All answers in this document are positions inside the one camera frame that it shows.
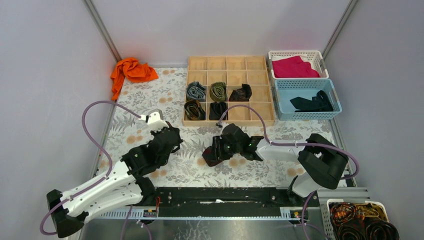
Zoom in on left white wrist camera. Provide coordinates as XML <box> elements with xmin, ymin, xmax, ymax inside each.
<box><xmin>138</xmin><ymin>109</ymin><xmax>169</xmax><ymax>132</ymax></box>

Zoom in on floral table mat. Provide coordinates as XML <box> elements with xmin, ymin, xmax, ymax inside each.
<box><xmin>99</xmin><ymin>67</ymin><xmax>348</xmax><ymax>188</ymax></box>

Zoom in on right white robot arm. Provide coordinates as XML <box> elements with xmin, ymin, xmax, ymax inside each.
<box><xmin>202</xmin><ymin>123</ymin><xmax>349</xmax><ymax>206</ymax></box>

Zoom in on dark brown patterned rolled tie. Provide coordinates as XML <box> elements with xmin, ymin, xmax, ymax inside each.
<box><xmin>228</xmin><ymin>83</ymin><xmax>252</xmax><ymax>102</ymax></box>

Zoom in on white plastic basket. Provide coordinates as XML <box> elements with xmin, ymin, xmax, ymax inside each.
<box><xmin>268</xmin><ymin>50</ymin><xmax>329</xmax><ymax>79</ymax></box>

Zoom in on brown black rolled tie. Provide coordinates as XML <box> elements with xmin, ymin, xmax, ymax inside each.
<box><xmin>184</xmin><ymin>99</ymin><xmax>206</xmax><ymax>121</ymax></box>

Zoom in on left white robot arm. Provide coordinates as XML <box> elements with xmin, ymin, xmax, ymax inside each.
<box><xmin>46</xmin><ymin>123</ymin><xmax>183</xmax><ymax>238</ymax></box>

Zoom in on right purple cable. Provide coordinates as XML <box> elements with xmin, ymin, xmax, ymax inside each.
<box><xmin>215</xmin><ymin>104</ymin><xmax>360</xmax><ymax>181</ymax></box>

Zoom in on dark green tie in basket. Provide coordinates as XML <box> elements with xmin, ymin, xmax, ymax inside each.
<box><xmin>290</xmin><ymin>90</ymin><xmax>334</xmax><ymax>113</ymax></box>

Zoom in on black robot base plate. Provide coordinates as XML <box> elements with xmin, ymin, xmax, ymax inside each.
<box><xmin>136</xmin><ymin>187</ymin><xmax>307</xmax><ymax>210</ymax></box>

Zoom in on red navy striped tie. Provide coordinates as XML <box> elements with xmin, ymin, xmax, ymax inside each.
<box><xmin>202</xmin><ymin>146</ymin><xmax>222</xmax><ymax>167</ymax></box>

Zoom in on wooden compartment tray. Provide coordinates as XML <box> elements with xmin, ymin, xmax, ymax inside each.
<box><xmin>182</xmin><ymin>56</ymin><xmax>276</xmax><ymax>127</ymax></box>

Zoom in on white basket of ties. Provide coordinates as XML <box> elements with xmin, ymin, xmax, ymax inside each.
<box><xmin>320</xmin><ymin>198</ymin><xmax>389</xmax><ymax>240</ymax></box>

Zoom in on purple cable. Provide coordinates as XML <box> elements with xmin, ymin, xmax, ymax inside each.
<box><xmin>39</xmin><ymin>100</ymin><xmax>143</xmax><ymax>236</ymax></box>
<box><xmin>215</xmin><ymin>104</ymin><xmax>360</xmax><ymax>181</ymax></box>

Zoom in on olive green rolled tie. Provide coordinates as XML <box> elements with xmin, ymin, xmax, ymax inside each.
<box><xmin>209</xmin><ymin>81</ymin><xmax>227</xmax><ymax>102</ymax></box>

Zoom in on orange cloth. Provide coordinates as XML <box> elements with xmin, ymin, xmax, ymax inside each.
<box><xmin>110</xmin><ymin>57</ymin><xmax>159</xmax><ymax>101</ymax></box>

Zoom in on magenta cloth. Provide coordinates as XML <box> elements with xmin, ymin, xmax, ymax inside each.
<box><xmin>271</xmin><ymin>55</ymin><xmax>320</xmax><ymax>78</ymax></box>

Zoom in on orange black patterned tie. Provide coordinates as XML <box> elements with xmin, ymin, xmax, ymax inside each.
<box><xmin>328</xmin><ymin>202</ymin><xmax>400</xmax><ymax>240</ymax></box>

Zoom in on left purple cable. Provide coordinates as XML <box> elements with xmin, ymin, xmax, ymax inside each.
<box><xmin>39</xmin><ymin>100</ymin><xmax>143</xmax><ymax>236</ymax></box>

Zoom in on grey blue rolled tie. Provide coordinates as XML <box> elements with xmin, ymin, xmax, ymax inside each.
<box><xmin>186</xmin><ymin>81</ymin><xmax>207</xmax><ymax>102</ymax></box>

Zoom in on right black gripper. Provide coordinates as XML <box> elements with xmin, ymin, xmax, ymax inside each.
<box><xmin>206</xmin><ymin>135</ymin><xmax>242</xmax><ymax>162</ymax></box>

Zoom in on perforated metal cable rail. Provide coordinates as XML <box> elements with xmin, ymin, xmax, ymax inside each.
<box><xmin>96</xmin><ymin>207</ymin><xmax>309</xmax><ymax>221</ymax></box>

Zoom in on blue plastic basket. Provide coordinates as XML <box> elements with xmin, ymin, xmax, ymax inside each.
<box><xmin>274</xmin><ymin>78</ymin><xmax>343</xmax><ymax>121</ymax></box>

